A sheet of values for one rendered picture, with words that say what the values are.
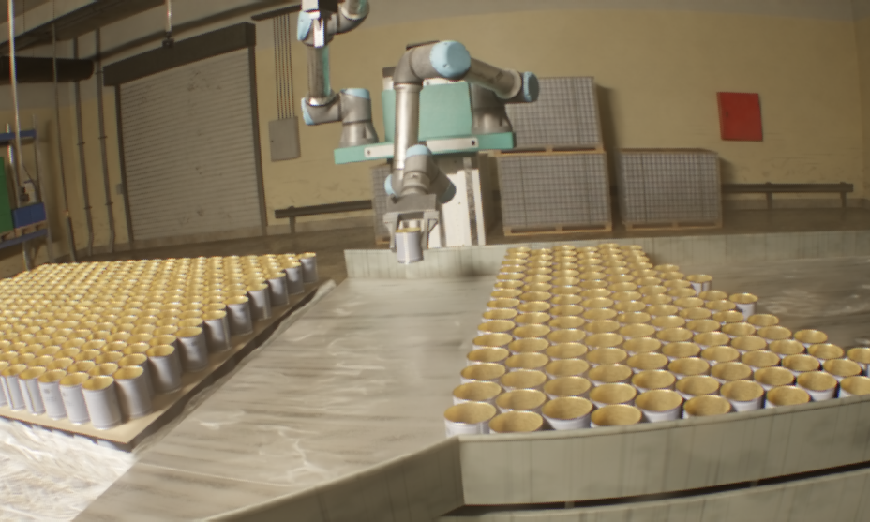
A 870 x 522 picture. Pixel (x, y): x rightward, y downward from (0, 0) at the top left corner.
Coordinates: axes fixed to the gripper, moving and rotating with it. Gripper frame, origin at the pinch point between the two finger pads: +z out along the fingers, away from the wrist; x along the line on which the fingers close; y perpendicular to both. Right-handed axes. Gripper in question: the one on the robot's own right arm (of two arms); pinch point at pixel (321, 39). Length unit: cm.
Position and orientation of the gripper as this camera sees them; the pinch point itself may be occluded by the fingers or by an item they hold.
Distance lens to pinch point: 170.7
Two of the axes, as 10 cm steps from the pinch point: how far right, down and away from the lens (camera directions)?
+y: 9.6, 0.1, -2.8
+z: 0.6, 9.7, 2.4
